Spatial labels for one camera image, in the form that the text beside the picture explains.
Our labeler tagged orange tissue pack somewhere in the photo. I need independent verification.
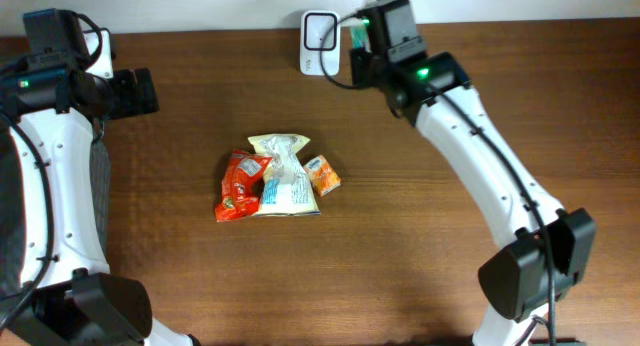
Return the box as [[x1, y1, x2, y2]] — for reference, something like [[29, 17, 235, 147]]
[[303, 155, 341, 197]]

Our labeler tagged red snack packet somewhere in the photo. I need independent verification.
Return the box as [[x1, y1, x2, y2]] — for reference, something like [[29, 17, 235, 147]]
[[215, 149, 272, 222]]

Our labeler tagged cream chips bag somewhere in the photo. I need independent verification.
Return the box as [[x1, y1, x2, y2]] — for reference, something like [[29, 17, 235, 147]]
[[248, 134, 320, 217]]

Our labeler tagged green tissue pack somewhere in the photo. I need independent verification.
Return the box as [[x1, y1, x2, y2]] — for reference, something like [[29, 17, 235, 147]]
[[349, 24, 370, 52]]

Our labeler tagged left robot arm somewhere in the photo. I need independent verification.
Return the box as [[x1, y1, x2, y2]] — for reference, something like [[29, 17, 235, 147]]
[[1, 8, 195, 345]]

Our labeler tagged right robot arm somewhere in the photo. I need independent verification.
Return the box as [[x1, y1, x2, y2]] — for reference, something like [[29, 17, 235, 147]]
[[350, 0, 596, 345]]

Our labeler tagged white barcode scanner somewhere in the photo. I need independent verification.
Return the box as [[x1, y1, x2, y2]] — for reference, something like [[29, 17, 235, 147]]
[[299, 10, 340, 76]]

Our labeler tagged grey plastic mesh basket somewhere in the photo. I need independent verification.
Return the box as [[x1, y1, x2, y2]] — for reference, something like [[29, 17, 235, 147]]
[[1, 141, 111, 298]]

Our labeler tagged right black camera cable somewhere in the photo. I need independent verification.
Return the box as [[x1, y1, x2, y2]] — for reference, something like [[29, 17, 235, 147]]
[[318, 11, 371, 91]]

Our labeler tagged black camera cable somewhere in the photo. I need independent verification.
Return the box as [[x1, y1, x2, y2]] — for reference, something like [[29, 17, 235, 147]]
[[0, 10, 106, 332], [318, 11, 371, 91]]

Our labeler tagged left black camera cable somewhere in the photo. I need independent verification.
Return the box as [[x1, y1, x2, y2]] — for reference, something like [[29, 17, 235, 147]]
[[0, 10, 106, 332]]

